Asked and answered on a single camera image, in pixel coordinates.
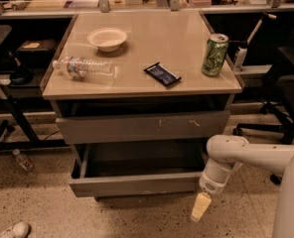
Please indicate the white shoe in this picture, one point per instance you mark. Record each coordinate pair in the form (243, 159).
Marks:
(18, 230)

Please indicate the black office chair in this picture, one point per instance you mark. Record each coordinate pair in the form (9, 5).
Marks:
(279, 83)

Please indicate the green soda can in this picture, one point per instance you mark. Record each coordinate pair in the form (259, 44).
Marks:
(217, 46)

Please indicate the grey top drawer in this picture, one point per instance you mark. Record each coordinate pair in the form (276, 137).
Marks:
(144, 127)

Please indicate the grey drawer cabinet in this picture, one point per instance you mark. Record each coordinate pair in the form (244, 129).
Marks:
(176, 40)

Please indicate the black box on shelf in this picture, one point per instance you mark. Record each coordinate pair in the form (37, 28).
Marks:
(39, 49)

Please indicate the blue snack bar wrapper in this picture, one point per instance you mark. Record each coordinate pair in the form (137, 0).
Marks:
(161, 74)

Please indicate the clear plastic water bottle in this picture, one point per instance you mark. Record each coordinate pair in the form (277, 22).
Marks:
(83, 68)

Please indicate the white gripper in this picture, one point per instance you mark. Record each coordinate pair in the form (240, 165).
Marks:
(209, 184)

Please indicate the grey drawer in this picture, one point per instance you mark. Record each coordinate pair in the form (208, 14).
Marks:
(144, 127)
(138, 168)

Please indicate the white paper bowl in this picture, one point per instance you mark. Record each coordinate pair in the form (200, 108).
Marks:
(107, 39)

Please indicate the water bottle on floor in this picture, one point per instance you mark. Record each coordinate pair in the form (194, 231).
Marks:
(23, 160)

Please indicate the white handheld tool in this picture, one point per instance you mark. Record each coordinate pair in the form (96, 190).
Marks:
(241, 50)

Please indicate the black desk lamp base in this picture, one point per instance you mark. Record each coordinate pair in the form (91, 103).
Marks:
(20, 75)

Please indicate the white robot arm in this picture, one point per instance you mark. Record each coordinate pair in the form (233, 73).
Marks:
(226, 154)

